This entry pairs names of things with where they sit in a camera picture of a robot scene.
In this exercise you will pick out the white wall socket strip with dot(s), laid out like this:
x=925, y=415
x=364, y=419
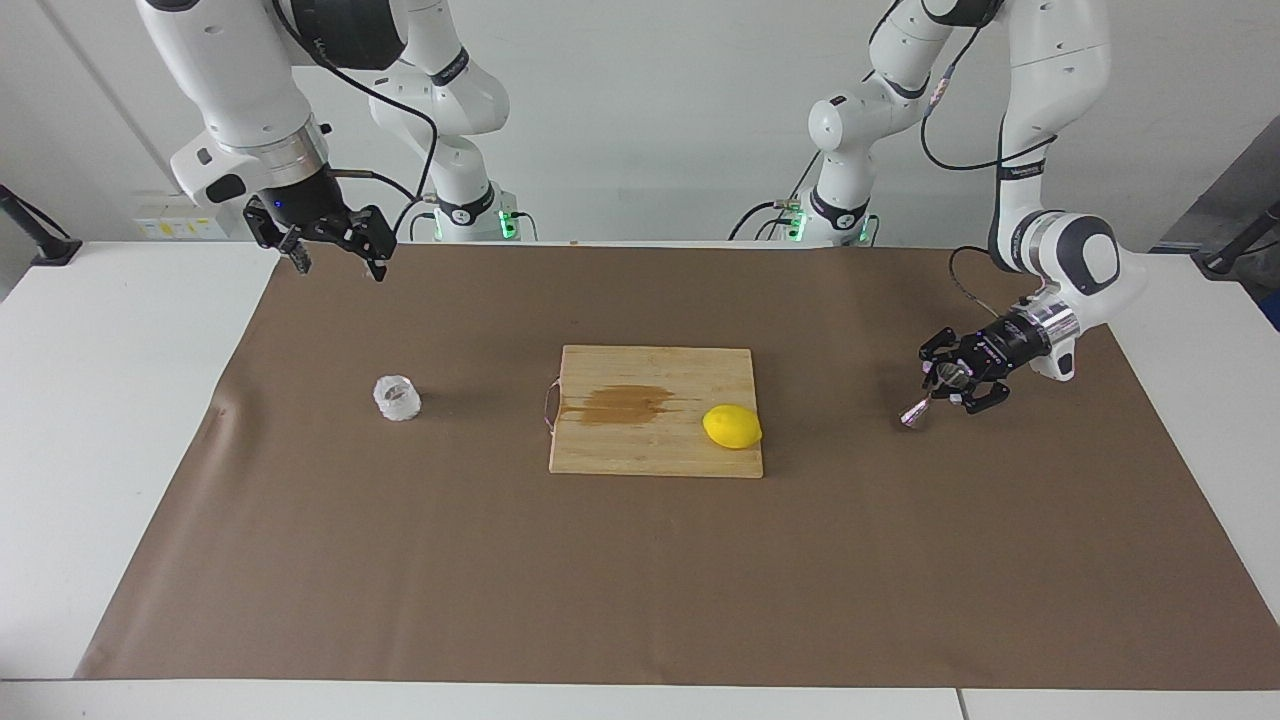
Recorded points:
x=175, y=225

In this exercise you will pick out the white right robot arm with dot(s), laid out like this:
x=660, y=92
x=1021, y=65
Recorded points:
x=230, y=70

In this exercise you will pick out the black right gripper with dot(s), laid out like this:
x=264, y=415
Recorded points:
x=300, y=205

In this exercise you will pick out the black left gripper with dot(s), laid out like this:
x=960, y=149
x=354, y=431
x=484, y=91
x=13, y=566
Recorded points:
x=1010, y=345

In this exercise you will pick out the yellow lemon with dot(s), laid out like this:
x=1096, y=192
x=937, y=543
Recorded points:
x=732, y=427

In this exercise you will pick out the brown paper table mat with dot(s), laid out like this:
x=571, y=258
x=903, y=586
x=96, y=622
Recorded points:
x=400, y=580

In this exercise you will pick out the wooden cutting board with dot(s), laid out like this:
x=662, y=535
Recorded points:
x=600, y=450

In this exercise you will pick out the clear faceted glass cup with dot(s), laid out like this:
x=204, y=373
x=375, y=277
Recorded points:
x=397, y=400

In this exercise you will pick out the steel double jigger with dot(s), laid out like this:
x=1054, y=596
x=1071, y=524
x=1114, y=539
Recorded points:
x=912, y=415

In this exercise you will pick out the black camera stand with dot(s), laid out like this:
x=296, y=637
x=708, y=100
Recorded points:
x=55, y=250
x=1222, y=262

